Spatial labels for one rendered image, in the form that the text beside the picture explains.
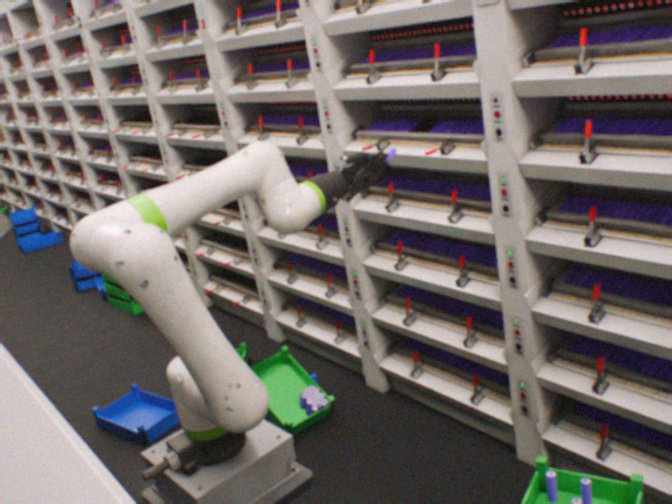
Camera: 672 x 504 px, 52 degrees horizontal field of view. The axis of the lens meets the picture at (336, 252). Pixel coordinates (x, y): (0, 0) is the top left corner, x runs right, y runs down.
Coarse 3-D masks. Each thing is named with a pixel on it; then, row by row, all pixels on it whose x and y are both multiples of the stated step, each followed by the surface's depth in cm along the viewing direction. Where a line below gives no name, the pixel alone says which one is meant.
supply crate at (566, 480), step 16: (544, 464) 140; (544, 480) 141; (560, 480) 141; (576, 480) 139; (592, 480) 137; (608, 480) 135; (640, 480) 130; (528, 496) 135; (544, 496) 141; (560, 496) 140; (576, 496) 140; (592, 496) 138; (608, 496) 137; (624, 496) 135; (640, 496) 130
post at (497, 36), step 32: (480, 32) 164; (512, 32) 159; (480, 64) 167; (512, 96) 163; (544, 96) 170; (512, 128) 166; (512, 160) 169; (512, 192) 172; (544, 192) 176; (512, 224) 176; (544, 256) 181; (512, 288) 183; (512, 352) 191; (512, 384) 195; (544, 448) 195
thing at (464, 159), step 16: (368, 112) 226; (352, 128) 223; (352, 144) 222; (368, 144) 216; (400, 144) 206; (480, 144) 173; (400, 160) 203; (416, 160) 197; (432, 160) 192; (448, 160) 187; (464, 160) 182; (480, 160) 177
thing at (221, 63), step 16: (208, 0) 261; (224, 0) 265; (240, 0) 269; (208, 16) 262; (224, 16) 266; (208, 48) 270; (208, 64) 274; (224, 64) 269; (240, 64) 273; (224, 96) 272; (240, 112) 276; (224, 128) 281; (240, 208) 293; (256, 208) 288; (256, 240) 291; (272, 256) 297; (256, 272) 301; (272, 288) 299; (272, 304) 301; (272, 320) 305; (272, 336) 310
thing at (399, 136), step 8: (360, 136) 220; (368, 136) 217; (376, 136) 214; (392, 136) 208; (400, 136) 205; (408, 136) 202; (416, 136) 199; (424, 136) 197; (432, 136) 195; (440, 136) 192; (448, 136) 190; (456, 136) 188; (464, 136) 186; (472, 136) 184; (480, 136) 182; (416, 144) 199; (464, 144) 185
